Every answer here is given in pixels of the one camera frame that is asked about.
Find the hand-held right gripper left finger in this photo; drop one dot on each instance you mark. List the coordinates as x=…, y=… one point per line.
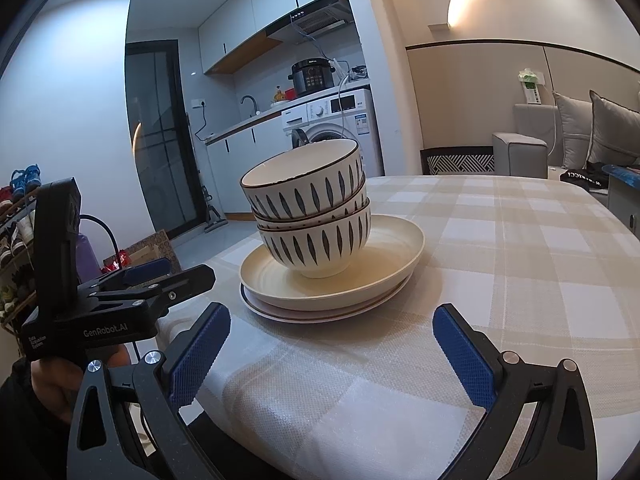
x=197, y=355

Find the grey sofa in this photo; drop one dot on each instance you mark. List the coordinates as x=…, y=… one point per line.
x=520, y=152

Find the steel range hood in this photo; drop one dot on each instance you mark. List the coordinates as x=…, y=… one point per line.
x=315, y=17

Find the cream plate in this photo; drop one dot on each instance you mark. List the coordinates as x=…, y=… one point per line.
x=390, y=245

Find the grey drawer cabinet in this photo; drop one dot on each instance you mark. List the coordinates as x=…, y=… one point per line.
x=625, y=205

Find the black multicooker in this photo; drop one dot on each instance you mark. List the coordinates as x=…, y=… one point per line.
x=312, y=77

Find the dark glass door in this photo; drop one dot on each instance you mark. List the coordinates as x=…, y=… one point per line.
x=160, y=135

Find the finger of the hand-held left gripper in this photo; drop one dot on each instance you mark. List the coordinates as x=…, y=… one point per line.
x=145, y=270
x=190, y=277

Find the black printed garment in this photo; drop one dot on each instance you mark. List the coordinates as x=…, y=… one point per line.
x=582, y=177

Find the white kitchen base cabinet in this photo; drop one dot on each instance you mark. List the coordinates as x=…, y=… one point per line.
x=240, y=155

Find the white washing machine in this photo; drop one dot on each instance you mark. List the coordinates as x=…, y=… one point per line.
x=350, y=110

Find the white wall cabinet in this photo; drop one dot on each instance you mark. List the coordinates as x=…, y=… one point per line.
x=235, y=25

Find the beige checked tablecloth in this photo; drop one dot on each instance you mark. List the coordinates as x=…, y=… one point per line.
x=500, y=285

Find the white wall socket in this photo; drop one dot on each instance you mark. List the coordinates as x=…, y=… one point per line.
x=197, y=103

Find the white stick vacuum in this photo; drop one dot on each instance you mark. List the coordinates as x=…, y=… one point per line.
x=210, y=210

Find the blue mat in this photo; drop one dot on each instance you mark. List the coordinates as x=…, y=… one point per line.
x=625, y=172

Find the purple bag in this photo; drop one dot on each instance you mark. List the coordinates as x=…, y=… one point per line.
x=90, y=260

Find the person's left hand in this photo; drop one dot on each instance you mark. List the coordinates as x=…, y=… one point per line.
x=50, y=380

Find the pale pink plate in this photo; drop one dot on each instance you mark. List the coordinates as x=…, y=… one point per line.
x=290, y=314

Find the yellow red toy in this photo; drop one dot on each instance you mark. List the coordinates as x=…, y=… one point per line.
x=280, y=94

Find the row of shoes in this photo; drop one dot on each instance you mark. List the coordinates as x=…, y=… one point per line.
x=15, y=240

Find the brown cardboard box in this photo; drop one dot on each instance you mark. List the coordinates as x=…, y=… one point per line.
x=155, y=247

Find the kitchen faucet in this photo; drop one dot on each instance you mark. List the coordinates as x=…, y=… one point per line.
x=250, y=102

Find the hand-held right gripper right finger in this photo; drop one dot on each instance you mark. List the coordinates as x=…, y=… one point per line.
x=462, y=355

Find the grey cushion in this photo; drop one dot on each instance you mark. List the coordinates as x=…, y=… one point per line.
x=615, y=130
x=572, y=130

